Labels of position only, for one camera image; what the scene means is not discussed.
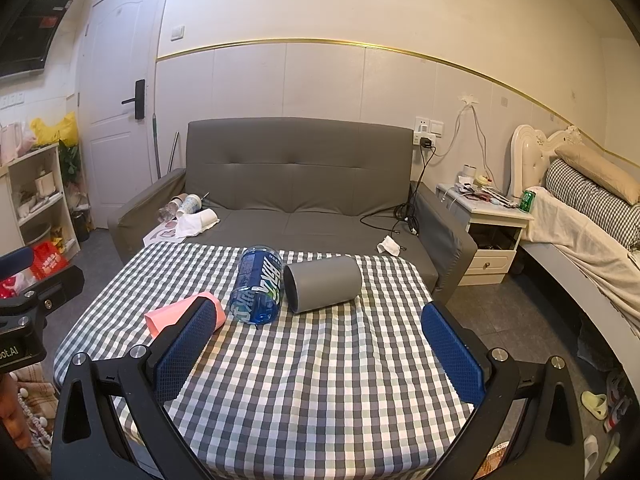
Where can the checked pillow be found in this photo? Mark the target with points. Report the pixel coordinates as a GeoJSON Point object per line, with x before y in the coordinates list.
{"type": "Point", "coordinates": [595, 207]}

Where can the yellow slipper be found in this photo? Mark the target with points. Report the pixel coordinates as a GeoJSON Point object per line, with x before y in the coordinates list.
{"type": "Point", "coordinates": [594, 404]}

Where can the beige pillow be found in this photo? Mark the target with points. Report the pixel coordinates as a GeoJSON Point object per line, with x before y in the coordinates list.
{"type": "Point", "coordinates": [600, 172]}

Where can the white light switch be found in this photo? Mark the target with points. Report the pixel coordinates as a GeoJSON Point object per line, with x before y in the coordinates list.
{"type": "Point", "coordinates": [177, 32]}

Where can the crumpled white tissue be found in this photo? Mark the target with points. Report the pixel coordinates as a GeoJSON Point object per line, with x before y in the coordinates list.
{"type": "Point", "coordinates": [389, 246]}

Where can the yellow plastic bag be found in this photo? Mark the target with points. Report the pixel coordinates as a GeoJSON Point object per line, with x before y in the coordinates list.
{"type": "Point", "coordinates": [55, 130]}

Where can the pink printed paper bag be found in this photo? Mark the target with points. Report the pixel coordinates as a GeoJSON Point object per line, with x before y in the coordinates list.
{"type": "Point", "coordinates": [162, 234]}

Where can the white slipper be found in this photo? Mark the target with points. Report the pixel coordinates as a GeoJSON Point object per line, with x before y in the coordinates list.
{"type": "Point", "coordinates": [591, 452]}

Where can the grey sofa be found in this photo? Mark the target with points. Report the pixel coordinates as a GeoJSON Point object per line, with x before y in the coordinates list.
{"type": "Point", "coordinates": [300, 180]}

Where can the pink cup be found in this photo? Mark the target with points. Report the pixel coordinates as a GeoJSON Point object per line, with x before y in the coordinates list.
{"type": "Point", "coordinates": [170, 312]}

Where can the white crumpled cloth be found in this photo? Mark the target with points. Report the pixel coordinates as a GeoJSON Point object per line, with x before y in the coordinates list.
{"type": "Point", "coordinates": [189, 227]}

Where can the person's left forearm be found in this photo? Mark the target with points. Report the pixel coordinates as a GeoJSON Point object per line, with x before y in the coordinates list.
{"type": "Point", "coordinates": [37, 385]}

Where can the green drink can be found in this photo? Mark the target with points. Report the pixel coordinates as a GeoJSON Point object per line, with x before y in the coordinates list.
{"type": "Point", "coordinates": [527, 201]}

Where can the blue plastic bottle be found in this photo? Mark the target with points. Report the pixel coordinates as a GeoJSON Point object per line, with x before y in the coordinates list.
{"type": "Point", "coordinates": [256, 285]}

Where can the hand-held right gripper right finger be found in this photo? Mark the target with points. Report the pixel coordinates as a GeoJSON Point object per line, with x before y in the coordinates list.
{"type": "Point", "coordinates": [452, 355]}

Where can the checked tablecloth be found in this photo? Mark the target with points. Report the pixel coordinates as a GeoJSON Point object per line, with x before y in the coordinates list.
{"type": "Point", "coordinates": [310, 370]}

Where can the red plastic bag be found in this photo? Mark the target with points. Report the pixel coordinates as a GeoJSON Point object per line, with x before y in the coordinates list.
{"type": "Point", "coordinates": [49, 261]}

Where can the white nightstand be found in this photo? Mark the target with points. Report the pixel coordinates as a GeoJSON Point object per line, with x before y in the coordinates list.
{"type": "Point", "coordinates": [492, 240]}

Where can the white paper cup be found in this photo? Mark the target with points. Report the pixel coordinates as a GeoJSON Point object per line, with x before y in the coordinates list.
{"type": "Point", "coordinates": [207, 219]}

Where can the white shelf unit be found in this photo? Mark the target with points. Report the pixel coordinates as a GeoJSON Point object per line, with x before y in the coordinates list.
{"type": "Point", "coordinates": [55, 180]}

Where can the grey cup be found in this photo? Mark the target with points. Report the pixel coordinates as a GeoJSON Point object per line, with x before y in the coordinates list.
{"type": "Point", "coordinates": [325, 282]}

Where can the paper cup with straw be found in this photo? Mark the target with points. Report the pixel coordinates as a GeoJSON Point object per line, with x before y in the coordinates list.
{"type": "Point", "coordinates": [190, 204]}

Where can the clear plastic bottle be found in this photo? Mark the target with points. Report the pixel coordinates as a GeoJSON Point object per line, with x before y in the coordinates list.
{"type": "Point", "coordinates": [169, 210]}

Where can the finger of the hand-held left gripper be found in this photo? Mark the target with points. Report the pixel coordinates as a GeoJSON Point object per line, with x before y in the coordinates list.
{"type": "Point", "coordinates": [57, 287]}
{"type": "Point", "coordinates": [15, 260]}

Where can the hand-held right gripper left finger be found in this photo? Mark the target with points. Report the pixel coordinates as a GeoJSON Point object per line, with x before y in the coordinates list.
{"type": "Point", "coordinates": [184, 352]}

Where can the black trash bin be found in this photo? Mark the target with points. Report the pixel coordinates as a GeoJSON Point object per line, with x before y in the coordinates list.
{"type": "Point", "coordinates": [80, 226]}

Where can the beige blanket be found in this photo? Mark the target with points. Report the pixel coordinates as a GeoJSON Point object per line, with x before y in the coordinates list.
{"type": "Point", "coordinates": [575, 240]}

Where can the white wall socket panel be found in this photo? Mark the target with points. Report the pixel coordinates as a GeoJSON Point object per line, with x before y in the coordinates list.
{"type": "Point", "coordinates": [429, 127]}

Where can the bed with checkered bedding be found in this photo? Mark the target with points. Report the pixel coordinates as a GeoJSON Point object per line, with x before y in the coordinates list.
{"type": "Point", "coordinates": [525, 160]}

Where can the black charger plug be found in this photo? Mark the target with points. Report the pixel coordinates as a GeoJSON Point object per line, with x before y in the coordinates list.
{"type": "Point", "coordinates": [426, 143]}

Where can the white door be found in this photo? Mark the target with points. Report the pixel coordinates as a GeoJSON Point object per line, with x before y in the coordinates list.
{"type": "Point", "coordinates": [122, 160]}

